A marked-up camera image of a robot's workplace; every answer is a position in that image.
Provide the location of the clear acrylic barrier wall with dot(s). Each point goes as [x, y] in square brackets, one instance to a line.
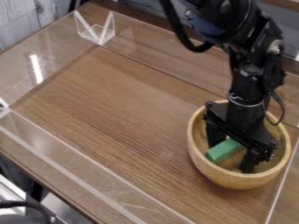
[94, 124]

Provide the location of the green rectangular block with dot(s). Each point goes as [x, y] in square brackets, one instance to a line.
[223, 150]

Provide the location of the brown wooden bowl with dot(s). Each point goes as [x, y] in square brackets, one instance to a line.
[224, 173]

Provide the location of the clear acrylic corner bracket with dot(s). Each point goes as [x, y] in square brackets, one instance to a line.
[99, 34]

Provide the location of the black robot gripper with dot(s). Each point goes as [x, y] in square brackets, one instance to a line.
[240, 121]

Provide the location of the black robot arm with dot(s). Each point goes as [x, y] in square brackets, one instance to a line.
[235, 24]

